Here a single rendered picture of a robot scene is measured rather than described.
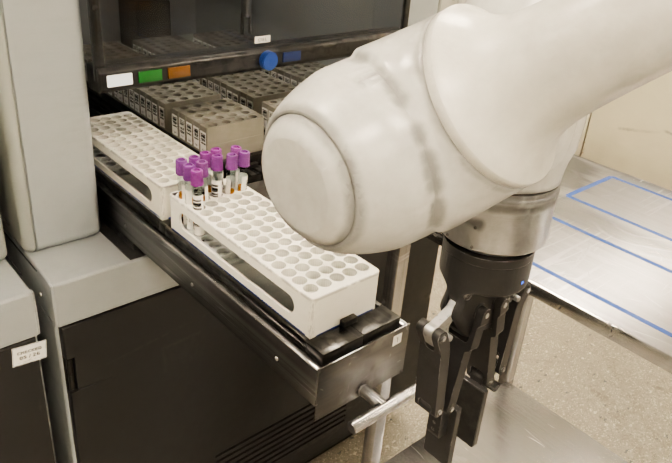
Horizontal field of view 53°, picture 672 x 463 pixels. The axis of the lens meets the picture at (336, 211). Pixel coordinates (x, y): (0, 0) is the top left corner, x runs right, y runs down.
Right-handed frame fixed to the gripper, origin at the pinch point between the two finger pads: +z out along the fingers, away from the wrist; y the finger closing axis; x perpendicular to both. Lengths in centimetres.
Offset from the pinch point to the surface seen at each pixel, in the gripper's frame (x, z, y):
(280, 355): -18.5, 0.8, 6.8
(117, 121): -74, -7, -2
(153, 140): -63, -8, -2
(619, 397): -24, 80, -118
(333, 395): -12.4, 3.3, 4.4
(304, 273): -20.2, -7.2, 2.6
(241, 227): -33.2, -6.9, 1.9
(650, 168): -75, 55, -229
